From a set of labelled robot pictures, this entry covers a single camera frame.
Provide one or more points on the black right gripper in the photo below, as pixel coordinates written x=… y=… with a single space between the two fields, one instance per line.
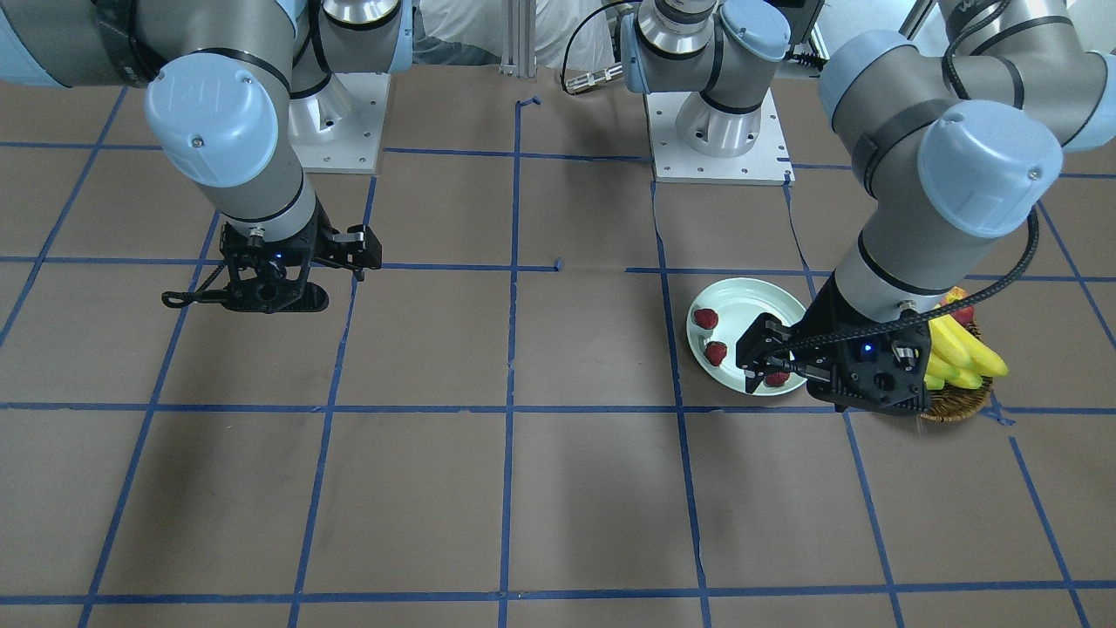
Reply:
x=324 y=247

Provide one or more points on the light green plate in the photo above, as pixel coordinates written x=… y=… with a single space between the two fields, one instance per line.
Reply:
x=737 y=302

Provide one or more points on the aluminium frame post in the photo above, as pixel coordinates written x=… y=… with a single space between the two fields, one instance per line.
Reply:
x=517 y=57

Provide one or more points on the yellow banana bunch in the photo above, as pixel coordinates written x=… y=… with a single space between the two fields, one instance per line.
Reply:
x=958 y=358

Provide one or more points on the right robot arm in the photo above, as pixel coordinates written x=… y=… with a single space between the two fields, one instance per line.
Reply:
x=220 y=81

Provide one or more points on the wicker basket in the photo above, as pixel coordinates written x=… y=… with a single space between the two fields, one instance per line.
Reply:
x=952 y=404

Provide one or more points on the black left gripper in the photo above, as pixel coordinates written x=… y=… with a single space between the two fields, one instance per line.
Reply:
x=826 y=329

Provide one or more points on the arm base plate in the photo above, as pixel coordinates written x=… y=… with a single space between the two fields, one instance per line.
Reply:
x=338 y=129
x=693 y=143

